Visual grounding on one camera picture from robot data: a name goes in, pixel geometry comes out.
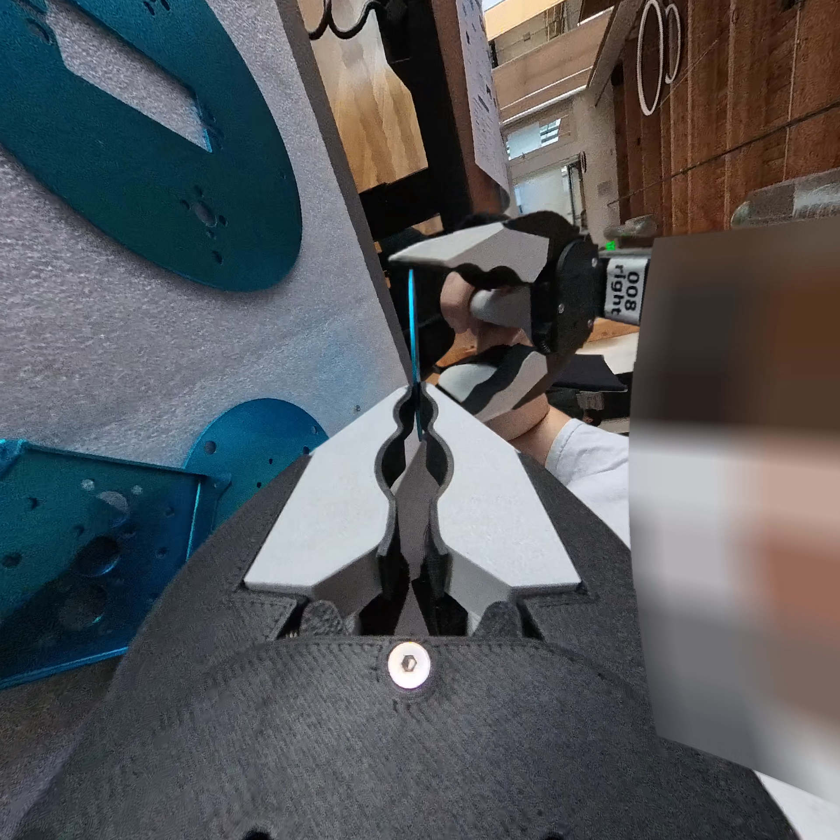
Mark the printed paper sheet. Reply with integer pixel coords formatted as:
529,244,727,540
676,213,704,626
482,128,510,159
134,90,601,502
456,0,513,193

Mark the blue metal bracket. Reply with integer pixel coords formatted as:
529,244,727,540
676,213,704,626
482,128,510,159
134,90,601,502
0,438,232,690

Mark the white foam sheet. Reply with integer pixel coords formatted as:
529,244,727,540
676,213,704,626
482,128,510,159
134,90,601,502
0,0,413,840

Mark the small blue perforated disc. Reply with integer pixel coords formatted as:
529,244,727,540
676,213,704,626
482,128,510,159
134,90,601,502
184,398,329,506
406,268,426,442

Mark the person's right forearm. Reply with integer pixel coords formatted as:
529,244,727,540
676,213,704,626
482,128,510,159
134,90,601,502
489,387,555,463

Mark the person's right hand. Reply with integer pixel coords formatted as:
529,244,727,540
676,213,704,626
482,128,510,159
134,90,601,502
438,269,547,362

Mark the large white wall hoop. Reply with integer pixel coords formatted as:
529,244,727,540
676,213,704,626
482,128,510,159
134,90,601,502
635,0,666,117

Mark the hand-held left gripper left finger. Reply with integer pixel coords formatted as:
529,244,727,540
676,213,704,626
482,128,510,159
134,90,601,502
241,386,420,634

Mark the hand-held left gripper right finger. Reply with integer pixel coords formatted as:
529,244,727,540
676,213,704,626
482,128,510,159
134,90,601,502
420,385,585,635

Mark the black coiled cable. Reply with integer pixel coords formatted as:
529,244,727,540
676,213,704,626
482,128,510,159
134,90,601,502
307,0,376,38

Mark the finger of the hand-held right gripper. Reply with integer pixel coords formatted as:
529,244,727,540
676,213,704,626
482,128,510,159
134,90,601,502
438,343,560,425
389,218,553,291

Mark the black office chair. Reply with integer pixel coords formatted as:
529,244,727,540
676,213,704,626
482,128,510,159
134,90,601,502
550,354,636,427

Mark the small white wall hoop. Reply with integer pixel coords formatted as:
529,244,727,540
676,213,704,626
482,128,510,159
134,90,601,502
661,3,684,86

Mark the large blue slotted disc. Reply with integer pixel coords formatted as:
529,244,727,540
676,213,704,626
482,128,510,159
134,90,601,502
0,0,304,294

